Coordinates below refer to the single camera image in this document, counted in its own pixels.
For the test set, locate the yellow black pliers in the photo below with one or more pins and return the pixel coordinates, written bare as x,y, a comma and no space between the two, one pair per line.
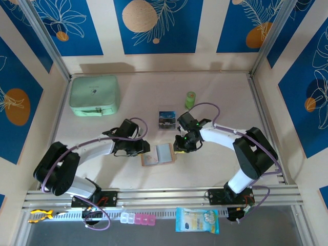
41,215

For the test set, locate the aluminium corner post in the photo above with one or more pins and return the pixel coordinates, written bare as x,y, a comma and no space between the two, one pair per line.
274,36
43,38

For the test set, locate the white pink floral card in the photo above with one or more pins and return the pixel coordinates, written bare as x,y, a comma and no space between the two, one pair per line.
150,159

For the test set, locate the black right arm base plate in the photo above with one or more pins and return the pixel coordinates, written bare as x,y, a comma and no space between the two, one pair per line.
216,196

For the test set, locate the clear pill box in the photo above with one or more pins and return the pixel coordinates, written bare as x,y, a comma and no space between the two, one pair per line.
127,218

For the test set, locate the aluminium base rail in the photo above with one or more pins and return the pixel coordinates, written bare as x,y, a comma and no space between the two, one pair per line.
164,196

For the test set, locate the black VIP card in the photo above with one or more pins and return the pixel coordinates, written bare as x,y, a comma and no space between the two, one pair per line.
167,124

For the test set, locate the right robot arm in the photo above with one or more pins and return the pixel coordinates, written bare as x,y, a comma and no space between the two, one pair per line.
220,138

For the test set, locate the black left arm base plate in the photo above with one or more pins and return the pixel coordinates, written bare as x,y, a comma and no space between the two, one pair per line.
110,198

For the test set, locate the pink pill box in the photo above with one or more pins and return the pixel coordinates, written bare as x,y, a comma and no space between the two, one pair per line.
145,220

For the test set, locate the wet wipes pack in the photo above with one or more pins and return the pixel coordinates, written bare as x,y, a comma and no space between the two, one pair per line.
197,221

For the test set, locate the aluminium side rail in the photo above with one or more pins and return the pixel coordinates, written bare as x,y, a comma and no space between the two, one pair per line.
267,133
57,123

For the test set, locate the mint green zip pouch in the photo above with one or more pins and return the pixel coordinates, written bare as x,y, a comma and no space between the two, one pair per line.
94,94

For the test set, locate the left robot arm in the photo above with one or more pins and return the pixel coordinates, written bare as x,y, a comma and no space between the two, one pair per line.
94,153

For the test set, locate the small green bottle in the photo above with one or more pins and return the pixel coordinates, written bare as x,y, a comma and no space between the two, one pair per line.
190,100

